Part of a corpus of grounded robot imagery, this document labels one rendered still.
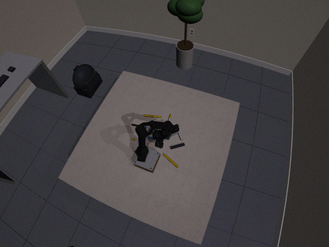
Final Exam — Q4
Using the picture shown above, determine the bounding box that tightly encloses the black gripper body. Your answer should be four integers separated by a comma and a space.
155, 129, 167, 148

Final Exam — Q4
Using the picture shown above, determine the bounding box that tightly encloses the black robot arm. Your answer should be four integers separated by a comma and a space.
135, 120, 179, 162

